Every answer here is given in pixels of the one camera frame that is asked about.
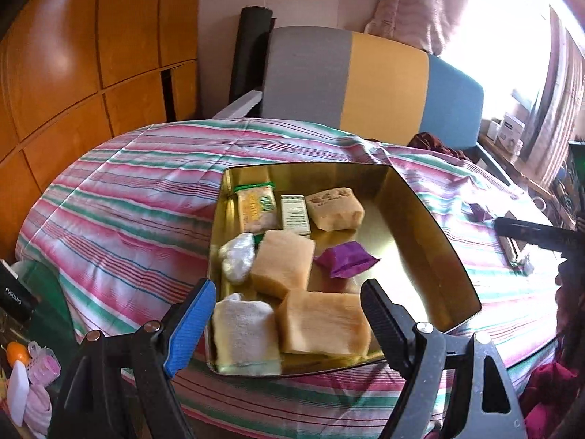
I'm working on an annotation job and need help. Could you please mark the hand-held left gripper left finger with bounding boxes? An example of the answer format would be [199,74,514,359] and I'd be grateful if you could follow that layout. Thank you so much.
[48,278,218,439]

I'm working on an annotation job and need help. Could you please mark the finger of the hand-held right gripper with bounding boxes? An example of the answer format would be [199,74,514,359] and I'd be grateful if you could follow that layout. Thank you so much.
[494,216,567,253]

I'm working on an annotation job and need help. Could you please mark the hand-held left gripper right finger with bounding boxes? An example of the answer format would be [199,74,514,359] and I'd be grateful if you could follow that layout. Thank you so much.
[360,279,524,439]

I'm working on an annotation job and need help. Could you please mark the clear cracker packet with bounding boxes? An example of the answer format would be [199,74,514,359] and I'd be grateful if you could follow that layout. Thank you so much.
[500,235,535,275]

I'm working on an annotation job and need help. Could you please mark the white towel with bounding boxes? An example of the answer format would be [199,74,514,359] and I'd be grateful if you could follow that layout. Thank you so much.
[211,293,283,376]

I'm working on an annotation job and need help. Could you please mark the purple candy wrapper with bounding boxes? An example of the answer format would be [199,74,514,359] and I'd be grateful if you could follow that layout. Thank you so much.
[314,242,380,279]
[466,201,494,222]

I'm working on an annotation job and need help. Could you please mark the smooth yellow sponge block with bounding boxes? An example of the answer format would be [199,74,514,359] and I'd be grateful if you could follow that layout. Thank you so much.
[250,230,317,300]
[274,289,373,356]

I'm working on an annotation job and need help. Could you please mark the clear plastic item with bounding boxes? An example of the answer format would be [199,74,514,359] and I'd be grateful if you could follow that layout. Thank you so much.
[218,233,257,284]

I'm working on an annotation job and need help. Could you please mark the gold metal tin tray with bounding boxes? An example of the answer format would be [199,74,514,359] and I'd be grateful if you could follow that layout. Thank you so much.
[205,161,483,378]

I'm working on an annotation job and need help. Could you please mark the rough yellow sponge block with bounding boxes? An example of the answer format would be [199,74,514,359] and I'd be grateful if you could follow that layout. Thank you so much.
[305,187,366,232]

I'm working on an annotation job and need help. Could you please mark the green label cracker packet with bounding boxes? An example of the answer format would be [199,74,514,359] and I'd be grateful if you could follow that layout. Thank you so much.
[234,181,280,234]

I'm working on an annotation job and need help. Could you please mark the cream cardboard box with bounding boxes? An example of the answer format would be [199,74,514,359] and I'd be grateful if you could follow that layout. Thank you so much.
[280,194,314,237]

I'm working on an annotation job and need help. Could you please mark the wooden side table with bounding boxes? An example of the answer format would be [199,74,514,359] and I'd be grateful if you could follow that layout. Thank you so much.
[480,137,572,220]

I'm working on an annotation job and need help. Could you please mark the white printed box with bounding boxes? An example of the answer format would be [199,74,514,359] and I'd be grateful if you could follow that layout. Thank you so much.
[496,116,526,145]

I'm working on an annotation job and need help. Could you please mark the maroon garment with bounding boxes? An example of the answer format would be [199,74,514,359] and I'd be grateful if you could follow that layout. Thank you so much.
[521,361,585,439]

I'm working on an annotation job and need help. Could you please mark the red brown cloth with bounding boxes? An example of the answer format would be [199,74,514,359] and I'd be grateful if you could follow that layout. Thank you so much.
[407,132,476,161]

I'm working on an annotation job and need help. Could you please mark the striped curtain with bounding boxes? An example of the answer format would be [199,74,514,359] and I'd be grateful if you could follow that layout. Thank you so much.
[516,4,585,184]

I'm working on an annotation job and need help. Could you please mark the striped pink green blanket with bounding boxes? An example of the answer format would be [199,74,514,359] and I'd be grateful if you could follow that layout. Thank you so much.
[14,116,577,439]

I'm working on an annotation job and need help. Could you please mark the green bag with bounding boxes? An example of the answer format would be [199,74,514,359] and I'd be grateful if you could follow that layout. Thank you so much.
[14,258,78,357]

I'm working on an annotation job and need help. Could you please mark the pink hair rollers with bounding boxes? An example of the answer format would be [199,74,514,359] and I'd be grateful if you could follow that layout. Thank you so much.
[26,341,62,382]

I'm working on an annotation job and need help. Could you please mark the pink folded cloth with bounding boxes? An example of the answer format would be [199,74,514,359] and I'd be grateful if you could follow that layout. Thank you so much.
[23,382,58,435]

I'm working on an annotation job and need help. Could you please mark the small orange fruit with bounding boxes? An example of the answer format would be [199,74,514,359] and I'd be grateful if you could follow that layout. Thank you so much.
[5,342,30,367]

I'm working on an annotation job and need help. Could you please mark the black box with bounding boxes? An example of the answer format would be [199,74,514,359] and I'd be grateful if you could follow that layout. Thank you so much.
[0,260,42,325]

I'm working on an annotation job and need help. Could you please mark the white plastic bottle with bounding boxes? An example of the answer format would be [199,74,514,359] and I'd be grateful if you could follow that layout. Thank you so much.
[8,360,30,426]

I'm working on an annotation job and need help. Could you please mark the grey yellow blue chair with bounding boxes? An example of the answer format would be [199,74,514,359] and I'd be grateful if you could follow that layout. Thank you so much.
[260,26,485,147]

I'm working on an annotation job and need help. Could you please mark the pink beige curtain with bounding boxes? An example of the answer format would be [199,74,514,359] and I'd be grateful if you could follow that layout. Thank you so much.
[363,0,471,53]

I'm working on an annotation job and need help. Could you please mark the black rolled mat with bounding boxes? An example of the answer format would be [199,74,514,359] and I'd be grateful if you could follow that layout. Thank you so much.
[229,7,277,101]

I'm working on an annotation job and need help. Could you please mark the wooden cabinet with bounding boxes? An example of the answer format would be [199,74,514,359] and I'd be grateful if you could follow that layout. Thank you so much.
[0,0,202,239]

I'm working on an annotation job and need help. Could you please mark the white plastic rail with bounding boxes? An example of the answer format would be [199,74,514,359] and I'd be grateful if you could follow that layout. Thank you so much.
[211,90,263,120]

